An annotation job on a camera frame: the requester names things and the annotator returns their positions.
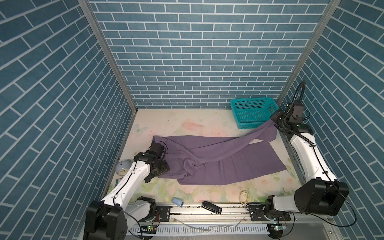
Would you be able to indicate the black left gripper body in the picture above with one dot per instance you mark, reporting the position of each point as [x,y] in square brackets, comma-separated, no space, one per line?
[162,167]

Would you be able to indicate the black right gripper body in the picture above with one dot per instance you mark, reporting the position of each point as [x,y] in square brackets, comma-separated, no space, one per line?
[278,118]

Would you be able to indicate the purple trousers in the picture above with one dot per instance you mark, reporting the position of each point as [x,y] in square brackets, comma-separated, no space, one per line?
[217,161]

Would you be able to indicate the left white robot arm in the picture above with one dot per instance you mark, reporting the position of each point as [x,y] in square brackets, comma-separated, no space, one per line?
[110,219]

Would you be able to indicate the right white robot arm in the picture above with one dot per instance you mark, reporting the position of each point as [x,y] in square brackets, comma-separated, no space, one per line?
[322,193]

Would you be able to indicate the teal perforated plastic basket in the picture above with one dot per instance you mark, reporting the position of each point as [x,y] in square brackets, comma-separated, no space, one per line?
[253,112]

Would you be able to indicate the small light blue object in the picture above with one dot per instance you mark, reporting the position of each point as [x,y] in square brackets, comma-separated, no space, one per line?
[178,202]

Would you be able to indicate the black remote control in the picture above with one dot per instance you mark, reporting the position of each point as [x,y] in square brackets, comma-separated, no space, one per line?
[211,207]

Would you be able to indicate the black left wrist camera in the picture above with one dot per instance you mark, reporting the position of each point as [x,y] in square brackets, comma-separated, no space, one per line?
[158,148]

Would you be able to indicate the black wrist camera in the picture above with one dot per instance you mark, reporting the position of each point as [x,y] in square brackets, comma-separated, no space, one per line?
[158,148]
[297,111]

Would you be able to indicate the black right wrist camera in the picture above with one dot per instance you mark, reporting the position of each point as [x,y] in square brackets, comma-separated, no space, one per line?
[297,111]

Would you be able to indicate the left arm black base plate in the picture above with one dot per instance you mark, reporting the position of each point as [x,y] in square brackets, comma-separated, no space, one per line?
[162,214]

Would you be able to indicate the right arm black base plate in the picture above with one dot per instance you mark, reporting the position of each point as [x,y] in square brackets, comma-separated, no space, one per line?
[259,213]

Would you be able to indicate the white slotted cable duct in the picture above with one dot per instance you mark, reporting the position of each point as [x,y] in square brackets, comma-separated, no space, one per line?
[201,230]

